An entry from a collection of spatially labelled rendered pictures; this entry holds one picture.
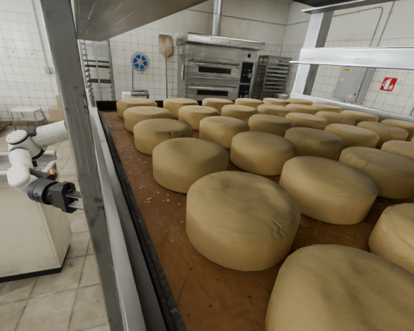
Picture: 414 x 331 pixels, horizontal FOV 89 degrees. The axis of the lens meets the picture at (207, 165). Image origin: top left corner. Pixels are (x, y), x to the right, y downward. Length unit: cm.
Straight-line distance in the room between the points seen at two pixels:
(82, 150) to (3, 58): 567
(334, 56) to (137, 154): 42
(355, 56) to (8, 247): 203
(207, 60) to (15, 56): 372
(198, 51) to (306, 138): 449
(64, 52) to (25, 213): 153
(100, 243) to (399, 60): 57
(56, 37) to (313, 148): 30
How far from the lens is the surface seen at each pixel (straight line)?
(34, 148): 123
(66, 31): 33
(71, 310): 195
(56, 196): 92
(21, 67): 592
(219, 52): 478
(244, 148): 16
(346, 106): 48
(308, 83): 55
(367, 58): 47
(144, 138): 17
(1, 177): 170
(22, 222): 184
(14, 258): 207
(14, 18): 588
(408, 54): 45
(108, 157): 18
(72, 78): 33
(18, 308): 211
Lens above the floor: 156
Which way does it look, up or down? 26 degrees down
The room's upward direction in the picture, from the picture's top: 5 degrees clockwise
